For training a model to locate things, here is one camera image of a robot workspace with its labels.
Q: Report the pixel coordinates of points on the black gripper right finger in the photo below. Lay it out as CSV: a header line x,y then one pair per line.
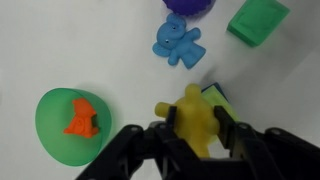
x,y
266,156

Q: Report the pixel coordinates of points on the blue and green block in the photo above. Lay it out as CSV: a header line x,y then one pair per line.
x,y
213,87

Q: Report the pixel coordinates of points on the orange toy figure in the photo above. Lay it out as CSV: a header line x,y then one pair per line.
x,y
81,121

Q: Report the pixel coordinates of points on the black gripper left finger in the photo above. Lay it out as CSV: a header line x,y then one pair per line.
x,y
140,156

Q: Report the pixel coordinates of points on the yellow spiky toy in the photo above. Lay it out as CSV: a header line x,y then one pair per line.
x,y
195,120

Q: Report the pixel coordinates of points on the light blue elephant toy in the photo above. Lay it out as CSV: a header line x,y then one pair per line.
x,y
180,40

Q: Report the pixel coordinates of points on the purple spiky ball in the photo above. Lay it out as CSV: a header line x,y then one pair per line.
x,y
188,6

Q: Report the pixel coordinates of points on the green plastic bowl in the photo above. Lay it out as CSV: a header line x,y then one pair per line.
x,y
53,133

